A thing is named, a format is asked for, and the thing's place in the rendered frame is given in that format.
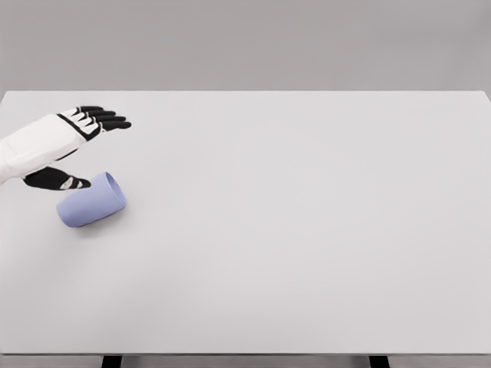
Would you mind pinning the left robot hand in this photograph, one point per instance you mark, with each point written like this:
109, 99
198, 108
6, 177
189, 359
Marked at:
46, 134

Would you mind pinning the lavender plastic cup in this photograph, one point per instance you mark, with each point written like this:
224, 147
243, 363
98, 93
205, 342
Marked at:
88, 203

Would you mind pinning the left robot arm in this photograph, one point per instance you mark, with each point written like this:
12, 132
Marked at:
5, 163

